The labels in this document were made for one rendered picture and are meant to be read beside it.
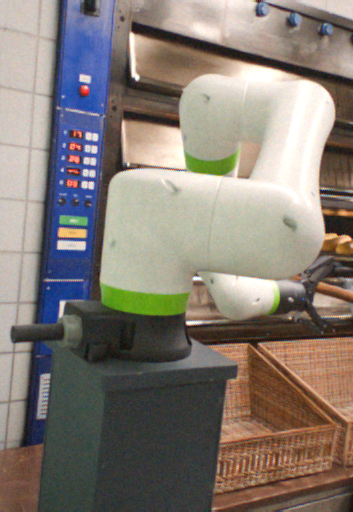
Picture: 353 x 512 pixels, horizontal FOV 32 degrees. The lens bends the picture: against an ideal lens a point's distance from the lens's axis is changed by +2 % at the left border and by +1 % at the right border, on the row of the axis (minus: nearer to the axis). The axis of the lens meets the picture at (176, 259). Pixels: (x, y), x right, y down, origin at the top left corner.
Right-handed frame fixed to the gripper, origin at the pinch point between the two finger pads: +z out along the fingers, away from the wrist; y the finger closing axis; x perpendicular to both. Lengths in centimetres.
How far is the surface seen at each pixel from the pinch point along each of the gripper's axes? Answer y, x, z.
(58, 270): 6, -65, -51
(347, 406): 60, -55, 77
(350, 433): 50, -18, 33
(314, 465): 58, -18, 19
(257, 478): 59, -19, -4
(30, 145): -30, -69, -62
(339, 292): -0.6, -0.1, -1.1
